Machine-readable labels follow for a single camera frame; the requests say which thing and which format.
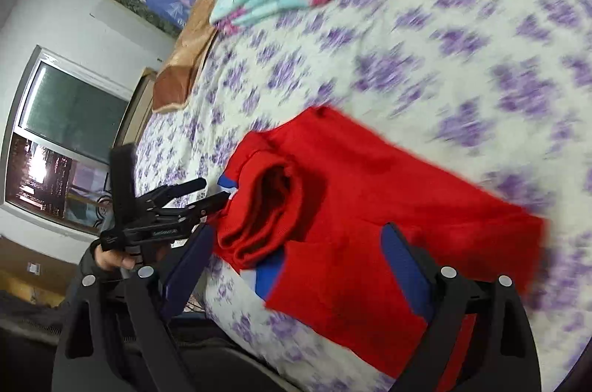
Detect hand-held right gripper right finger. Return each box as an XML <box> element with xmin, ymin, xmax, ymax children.
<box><xmin>380</xmin><ymin>222</ymin><xmax>542</xmax><ymax>392</ymax></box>

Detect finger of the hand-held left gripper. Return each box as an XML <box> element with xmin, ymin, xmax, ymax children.
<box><xmin>157</xmin><ymin>193</ymin><xmax>231</xmax><ymax>231</ymax></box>
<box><xmin>139</xmin><ymin>177</ymin><xmax>207</xmax><ymax>210</ymax></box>

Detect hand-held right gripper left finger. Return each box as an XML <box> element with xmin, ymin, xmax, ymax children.
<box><xmin>51</xmin><ymin>223</ymin><xmax>216</xmax><ymax>392</ymax></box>

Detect red pants with blue stripes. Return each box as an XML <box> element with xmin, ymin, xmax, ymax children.
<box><xmin>216</xmin><ymin>105</ymin><xmax>549</xmax><ymax>392</ymax></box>

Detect person's left hand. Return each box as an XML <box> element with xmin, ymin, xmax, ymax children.
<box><xmin>95</xmin><ymin>250</ymin><xmax>137</xmax><ymax>271</ymax></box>

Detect wooden bed headboard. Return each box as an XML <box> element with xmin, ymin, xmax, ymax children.
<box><xmin>113</xmin><ymin>67</ymin><xmax>158</xmax><ymax>147</ymax></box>

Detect white framed window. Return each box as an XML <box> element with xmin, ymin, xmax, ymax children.
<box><xmin>4</xmin><ymin>45</ymin><xmax>135</xmax><ymax>235</ymax></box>

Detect brown satin pillow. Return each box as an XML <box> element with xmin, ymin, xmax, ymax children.
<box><xmin>152</xmin><ymin>0</ymin><xmax>232</xmax><ymax>113</ymax></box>

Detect cardboard box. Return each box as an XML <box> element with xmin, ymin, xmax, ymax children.
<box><xmin>0</xmin><ymin>235</ymin><xmax>79</xmax><ymax>305</ymax></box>

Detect purple floral bed sheet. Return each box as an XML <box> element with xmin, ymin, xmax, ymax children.
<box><xmin>134</xmin><ymin>0</ymin><xmax>592</xmax><ymax>392</ymax></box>

